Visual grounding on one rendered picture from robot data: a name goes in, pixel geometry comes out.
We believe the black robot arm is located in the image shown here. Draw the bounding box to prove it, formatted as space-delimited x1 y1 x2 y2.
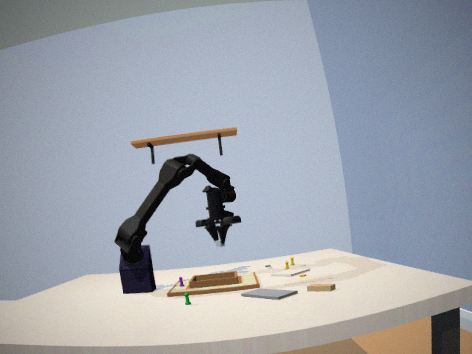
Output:
114 154 236 266

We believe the brown board border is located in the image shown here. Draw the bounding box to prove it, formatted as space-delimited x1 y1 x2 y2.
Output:
167 272 260 297

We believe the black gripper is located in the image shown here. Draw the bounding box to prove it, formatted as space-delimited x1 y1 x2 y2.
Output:
196 203 241 244

